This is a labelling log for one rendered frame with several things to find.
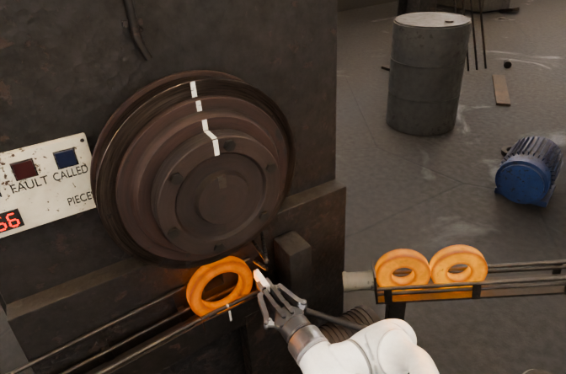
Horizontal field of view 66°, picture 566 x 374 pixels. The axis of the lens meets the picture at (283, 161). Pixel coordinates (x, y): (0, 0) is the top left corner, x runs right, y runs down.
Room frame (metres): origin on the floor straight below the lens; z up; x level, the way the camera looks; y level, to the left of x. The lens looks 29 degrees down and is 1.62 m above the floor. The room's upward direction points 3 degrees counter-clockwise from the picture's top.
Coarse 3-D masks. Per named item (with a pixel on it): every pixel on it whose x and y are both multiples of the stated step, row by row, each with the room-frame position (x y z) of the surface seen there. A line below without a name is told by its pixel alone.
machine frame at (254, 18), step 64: (0, 0) 0.83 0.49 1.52; (64, 0) 0.88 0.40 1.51; (192, 0) 1.01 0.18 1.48; (256, 0) 1.08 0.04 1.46; (320, 0) 1.17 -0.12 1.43; (0, 64) 0.81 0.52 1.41; (64, 64) 0.87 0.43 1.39; (128, 64) 0.93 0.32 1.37; (192, 64) 1.00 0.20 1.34; (256, 64) 1.08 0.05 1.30; (320, 64) 1.17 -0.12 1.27; (0, 128) 0.79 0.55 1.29; (64, 128) 0.85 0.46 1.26; (320, 128) 1.17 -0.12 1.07; (320, 192) 1.13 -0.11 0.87; (0, 256) 0.75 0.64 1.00; (64, 256) 0.81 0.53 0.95; (128, 256) 0.87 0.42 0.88; (256, 256) 0.99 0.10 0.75; (320, 256) 1.10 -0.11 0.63; (64, 320) 0.74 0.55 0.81; (128, 320) 0.80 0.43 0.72; (320, 320) 1.10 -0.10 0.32
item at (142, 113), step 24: (144, 96) 0.84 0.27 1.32; (168, 96) 0.81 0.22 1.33; (240, 96) 0.88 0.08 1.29; (264, 96) 0.91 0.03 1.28; (120, 120) 0.80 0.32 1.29; (144, 120) 0.78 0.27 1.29; (120, 144) 0.76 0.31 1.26; (288, 144) 0.94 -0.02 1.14; (288, 168) 0.94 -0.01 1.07; (96, 192) 0.72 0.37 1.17; (120, 240) 0.73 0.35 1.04; (168, 264) 0.77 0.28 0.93; (192, 264) 0.80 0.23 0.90
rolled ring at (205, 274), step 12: (216, 264) 0.86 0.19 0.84; (228, 264) 0.87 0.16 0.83; (240, 264) 0.88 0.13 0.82; (192, 276) 0.85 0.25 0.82; (204, 276) 0.84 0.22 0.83; (240, 276) 0.88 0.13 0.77; (252, 276) 0.90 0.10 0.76; (192, 288) 0.82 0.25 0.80; (240, 288) 0.89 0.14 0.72; (192, 300) 0.82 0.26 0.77; (228, 300) 0.88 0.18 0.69; (204, 312) 0.83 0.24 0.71
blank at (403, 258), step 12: (396, 252) 0.94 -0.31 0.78; (408, 252) 0.93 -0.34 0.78; (384, 264) 0.92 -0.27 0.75; (396, 264) 0.92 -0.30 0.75; (408, 264) 0.91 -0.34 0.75; (420, 264) 0.91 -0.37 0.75; (384, 276) 0.92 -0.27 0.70; (396, 276) 0.95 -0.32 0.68; (408, 276) 0.94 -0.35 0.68; (420, 276) 0.91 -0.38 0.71
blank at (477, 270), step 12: (444, 252) 0.92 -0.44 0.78; (456, 252) 0.91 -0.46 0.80; (468, 252) 0.90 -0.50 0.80; (432, 264) 0.92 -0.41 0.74; (444, 264) 0.91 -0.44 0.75; (468, 264) 0.90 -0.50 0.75; (480, 264) 0.90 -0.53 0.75; (432, 276) 0.91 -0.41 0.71; (444, 276) 0.90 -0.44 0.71; (456, 276) 0.92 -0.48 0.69; (468, 276) 0.90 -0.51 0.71; (480, 276) 0.90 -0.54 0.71
